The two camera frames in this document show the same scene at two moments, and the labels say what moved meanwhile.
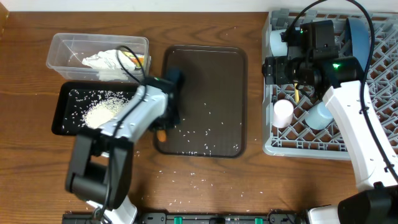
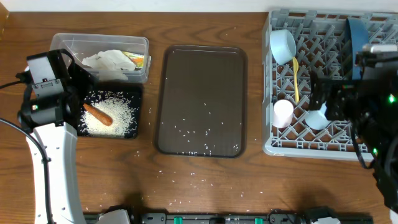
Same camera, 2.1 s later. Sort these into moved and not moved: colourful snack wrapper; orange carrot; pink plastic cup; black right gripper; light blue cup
Moved: black right gripper; orange carrot
Not moved: light blue cup; pink plastic cup; colourful snack wrapper
